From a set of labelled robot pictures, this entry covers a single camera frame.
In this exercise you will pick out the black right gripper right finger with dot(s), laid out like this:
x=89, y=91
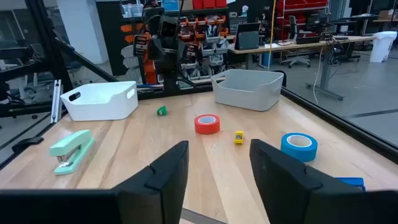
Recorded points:
x=280, y=186

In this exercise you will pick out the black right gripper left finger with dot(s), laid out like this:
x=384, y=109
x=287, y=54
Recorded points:
x=161, y=193

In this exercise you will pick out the light blue tape roll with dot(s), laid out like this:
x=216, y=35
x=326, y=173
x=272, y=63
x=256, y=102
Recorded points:
x=298, y=154

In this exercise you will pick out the small green stapler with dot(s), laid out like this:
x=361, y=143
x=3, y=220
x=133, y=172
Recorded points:
x=161, y=111

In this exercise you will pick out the small yellow stapler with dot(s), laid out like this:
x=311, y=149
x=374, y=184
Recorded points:
x=238, y=138

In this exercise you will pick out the red tape roll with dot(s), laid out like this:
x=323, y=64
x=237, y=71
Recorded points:
x=206, y=129

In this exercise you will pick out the white plastic bin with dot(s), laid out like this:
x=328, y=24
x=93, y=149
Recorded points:
x=102, y=105

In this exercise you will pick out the mint green stapler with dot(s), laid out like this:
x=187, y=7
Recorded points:
x=71, y=144

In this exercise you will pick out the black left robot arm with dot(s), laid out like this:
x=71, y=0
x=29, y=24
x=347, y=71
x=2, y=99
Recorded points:
x=171, y=84

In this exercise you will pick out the small blue stapler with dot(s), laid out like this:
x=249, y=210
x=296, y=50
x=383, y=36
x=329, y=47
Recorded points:
x=351, y=182

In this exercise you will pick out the parts rack with bins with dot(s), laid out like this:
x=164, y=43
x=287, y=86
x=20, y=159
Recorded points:
x=214, y=37

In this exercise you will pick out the black screen on desk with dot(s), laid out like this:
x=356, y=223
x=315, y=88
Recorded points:
x=247, y=39

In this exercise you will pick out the grey plastic bin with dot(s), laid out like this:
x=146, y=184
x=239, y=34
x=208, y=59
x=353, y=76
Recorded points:
x=248, y=96

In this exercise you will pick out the silver aluminium extrusion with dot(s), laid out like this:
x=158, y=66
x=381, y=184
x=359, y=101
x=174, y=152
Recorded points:
x=57, y=102

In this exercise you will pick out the wooden top office desk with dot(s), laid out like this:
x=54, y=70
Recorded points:
x=295, y=46

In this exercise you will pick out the office chair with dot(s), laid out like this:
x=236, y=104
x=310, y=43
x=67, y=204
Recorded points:
x=293, y=31

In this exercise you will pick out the shelf with red bins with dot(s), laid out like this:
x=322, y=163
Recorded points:
x=289, y=6

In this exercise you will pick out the black clamp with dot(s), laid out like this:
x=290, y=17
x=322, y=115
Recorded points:
x=28, y=143

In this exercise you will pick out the white trash can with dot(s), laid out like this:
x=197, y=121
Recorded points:
x=382, y=46

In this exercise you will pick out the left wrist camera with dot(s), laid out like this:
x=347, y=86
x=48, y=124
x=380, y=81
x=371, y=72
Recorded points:
x=169, y=29

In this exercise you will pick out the black table frame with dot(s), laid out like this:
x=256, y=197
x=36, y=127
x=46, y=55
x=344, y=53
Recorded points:
x=342, y=123

